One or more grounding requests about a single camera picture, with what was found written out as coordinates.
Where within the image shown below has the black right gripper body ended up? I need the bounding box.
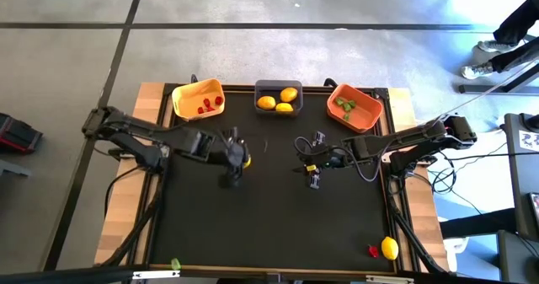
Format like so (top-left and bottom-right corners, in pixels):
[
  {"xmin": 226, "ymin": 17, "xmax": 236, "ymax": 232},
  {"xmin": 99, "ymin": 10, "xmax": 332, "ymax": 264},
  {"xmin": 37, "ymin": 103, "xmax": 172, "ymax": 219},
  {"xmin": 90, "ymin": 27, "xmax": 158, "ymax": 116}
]
[{"xmin": 301, "ymin": 143, "xmax": 350, "ymax": 169}]

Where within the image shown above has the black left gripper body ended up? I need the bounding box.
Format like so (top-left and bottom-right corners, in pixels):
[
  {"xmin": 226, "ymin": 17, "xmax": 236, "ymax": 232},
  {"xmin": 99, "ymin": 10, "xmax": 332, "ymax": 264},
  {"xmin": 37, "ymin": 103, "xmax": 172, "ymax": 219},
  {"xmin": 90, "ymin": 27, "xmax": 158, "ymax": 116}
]
[{"xmin": 216, "ymin": 139, "xmax": 250, "ymax": 174}]

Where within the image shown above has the orange plastic basket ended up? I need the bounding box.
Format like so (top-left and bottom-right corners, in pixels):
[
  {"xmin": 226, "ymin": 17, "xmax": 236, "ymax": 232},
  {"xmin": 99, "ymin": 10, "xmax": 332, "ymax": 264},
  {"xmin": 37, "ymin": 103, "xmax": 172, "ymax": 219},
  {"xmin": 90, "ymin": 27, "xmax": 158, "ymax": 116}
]
[{"xmin": 326, "ymin": 83, "xmax": 384, "ymax": 134}]

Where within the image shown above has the black table mat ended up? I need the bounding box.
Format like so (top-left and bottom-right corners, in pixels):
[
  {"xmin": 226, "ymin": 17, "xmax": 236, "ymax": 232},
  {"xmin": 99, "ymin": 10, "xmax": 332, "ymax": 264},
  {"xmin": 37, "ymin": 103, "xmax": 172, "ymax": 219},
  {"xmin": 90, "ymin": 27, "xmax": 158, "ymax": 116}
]
[{"xmin": 150, "ymin": 90, "xmax": 398, "ymax": 273}]

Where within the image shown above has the yellow plastic basket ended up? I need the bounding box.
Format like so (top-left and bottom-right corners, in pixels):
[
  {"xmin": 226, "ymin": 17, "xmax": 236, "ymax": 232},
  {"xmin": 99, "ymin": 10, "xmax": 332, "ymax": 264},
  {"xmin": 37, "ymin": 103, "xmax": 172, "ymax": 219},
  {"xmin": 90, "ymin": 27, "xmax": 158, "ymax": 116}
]
[{"xmin": 171, "ymin": 78, "xmax": 227, "ymax": 122}]

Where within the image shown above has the grey plastic basket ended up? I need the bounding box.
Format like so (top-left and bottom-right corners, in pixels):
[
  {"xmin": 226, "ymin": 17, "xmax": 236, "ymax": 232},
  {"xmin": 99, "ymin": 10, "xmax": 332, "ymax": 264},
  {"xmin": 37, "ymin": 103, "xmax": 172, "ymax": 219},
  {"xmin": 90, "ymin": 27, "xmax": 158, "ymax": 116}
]
[{"xmin": 253, "ymin": 79, "xmax": 304, "ymax": 117}]

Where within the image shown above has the white floor object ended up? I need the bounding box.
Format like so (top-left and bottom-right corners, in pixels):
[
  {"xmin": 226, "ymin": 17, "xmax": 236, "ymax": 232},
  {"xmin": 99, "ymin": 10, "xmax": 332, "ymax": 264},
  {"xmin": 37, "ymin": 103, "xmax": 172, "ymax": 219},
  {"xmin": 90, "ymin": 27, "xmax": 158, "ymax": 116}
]
[{"xmin": 437, "ymin": 235, "xmax": 469, "ymax": 272}]

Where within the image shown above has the black beam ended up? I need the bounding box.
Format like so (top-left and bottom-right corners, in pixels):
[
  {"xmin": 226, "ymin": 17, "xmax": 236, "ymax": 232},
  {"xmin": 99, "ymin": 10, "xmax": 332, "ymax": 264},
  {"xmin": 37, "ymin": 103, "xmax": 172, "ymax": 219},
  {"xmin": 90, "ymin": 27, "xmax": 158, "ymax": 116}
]
[{"xmin": 440, "ymin": 207, "xmax": 518, "ymax": 239}]

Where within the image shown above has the person's shoe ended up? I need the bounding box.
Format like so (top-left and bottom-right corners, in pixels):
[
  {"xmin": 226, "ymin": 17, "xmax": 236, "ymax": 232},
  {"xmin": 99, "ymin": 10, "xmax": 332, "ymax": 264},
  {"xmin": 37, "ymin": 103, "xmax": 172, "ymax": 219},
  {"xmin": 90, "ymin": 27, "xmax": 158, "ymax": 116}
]
[
  {"xmin": 477, "ymin": 39, "xmax": 517, "ymax": 54},
  {"xmin": 460, "ymin": 61, "xmax": 494, "ymax": 81}
]

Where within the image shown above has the thin grey rod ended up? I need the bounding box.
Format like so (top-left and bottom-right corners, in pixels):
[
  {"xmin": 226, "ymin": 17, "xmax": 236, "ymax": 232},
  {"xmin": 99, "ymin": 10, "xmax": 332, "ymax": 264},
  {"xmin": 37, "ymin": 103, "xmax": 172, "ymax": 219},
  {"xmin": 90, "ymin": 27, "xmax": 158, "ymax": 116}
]
[{"xmin": 437, "ymin": 59, "xmax": 539, "ymax": 119}]

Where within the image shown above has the black desk base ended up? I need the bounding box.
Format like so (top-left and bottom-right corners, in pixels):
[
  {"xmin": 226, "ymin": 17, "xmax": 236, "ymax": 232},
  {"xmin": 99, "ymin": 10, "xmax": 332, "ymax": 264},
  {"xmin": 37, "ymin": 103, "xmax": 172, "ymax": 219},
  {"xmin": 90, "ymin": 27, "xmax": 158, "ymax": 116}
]
[{"xmin": 457, "ymin": 62, "xmax": 539, "ymax": 95}]

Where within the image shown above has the dark grey desk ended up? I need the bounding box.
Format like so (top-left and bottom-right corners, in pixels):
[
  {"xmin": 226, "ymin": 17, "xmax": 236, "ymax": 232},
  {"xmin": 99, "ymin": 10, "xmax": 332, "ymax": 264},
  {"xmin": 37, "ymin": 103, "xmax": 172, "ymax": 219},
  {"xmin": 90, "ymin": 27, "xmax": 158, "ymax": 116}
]
[{"xmin": 503, "ymin": 112, "xmax": 539, "ymax": 239}]

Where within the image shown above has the white printed paper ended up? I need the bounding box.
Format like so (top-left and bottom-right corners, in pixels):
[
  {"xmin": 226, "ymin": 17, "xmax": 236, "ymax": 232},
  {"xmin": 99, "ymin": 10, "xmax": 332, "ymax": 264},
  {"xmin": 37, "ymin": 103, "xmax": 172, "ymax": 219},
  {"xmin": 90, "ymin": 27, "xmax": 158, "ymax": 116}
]
[{"xmin": 518, "ymin": 130, "xmax": 539, "ymax": 148}]

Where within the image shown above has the black red case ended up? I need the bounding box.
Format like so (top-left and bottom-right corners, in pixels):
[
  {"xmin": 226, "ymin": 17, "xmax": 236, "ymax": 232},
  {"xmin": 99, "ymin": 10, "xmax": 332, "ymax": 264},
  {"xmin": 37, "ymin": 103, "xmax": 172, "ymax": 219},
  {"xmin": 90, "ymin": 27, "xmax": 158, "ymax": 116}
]
[{"xmin": 0, "ymin": 112, "xmax": 44, "ymax": 155}]

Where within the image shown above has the dark grey box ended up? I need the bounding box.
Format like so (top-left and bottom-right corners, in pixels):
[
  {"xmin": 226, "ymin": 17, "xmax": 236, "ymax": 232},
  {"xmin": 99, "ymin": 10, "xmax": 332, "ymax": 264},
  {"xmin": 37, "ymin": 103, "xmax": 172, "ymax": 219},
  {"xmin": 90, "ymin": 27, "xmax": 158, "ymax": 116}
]
[{"xmin": 496, "ymin": 228, "xmax": 539, "ymax": 284}]

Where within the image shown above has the grey floor object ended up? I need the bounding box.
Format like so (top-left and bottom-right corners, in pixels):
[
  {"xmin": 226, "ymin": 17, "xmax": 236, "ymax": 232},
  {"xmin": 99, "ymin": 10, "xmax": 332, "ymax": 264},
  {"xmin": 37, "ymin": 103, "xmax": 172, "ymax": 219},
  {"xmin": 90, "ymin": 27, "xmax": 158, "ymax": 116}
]
[{"xmin": 0, "ymin": 158, "xmax": 33, "ymax": 179}]

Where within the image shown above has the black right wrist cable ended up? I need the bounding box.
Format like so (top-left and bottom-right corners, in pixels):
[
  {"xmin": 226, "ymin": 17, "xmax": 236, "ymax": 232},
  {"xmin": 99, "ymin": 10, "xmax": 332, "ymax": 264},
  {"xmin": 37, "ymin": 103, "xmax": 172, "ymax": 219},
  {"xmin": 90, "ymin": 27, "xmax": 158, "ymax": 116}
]
[{"xmin": 293, "ymin": 135, "xmax": 380, "ymax": 183}]

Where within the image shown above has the black frame strut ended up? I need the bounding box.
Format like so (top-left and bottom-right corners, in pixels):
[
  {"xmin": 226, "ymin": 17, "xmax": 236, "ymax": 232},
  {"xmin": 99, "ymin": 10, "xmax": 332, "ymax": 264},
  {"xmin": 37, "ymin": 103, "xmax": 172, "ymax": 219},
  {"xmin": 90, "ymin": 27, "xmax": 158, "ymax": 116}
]
[
  {"xmin": 100, "ymin": 178, "xmax": 168, "ymax": 268},
  {"xmin": 387, "ymin": 182, "xmax": 447, "ymax": 275}
]

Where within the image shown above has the white metal bracket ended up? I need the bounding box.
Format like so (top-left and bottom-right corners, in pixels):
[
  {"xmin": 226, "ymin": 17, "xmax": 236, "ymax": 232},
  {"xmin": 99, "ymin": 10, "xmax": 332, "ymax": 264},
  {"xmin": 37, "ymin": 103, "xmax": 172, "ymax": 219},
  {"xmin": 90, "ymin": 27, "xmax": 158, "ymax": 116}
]
[
  {"xmin": 131, "ymin": 270, "xmax": 181, "ymax": 281},
  {"xmin": 365, "ymin": 275, "xmax": 416, "ymax": 284}
]

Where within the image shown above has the black floor cable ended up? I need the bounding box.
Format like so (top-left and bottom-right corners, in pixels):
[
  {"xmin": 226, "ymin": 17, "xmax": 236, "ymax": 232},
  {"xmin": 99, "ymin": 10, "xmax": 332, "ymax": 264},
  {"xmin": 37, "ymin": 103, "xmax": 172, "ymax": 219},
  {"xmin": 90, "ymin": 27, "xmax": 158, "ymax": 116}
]
[{"xmin": 446, "ymin": 151, "xmax": 539, "ymax": 163}]

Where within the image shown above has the black frame bar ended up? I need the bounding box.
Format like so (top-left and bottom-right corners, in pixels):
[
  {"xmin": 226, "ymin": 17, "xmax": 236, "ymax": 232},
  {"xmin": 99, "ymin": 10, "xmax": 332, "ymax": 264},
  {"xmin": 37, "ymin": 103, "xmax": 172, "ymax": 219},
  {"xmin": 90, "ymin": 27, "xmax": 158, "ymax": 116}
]
[{"xmin": 0, "ymin": 265, "xmax": 142, "ymax": 284}]

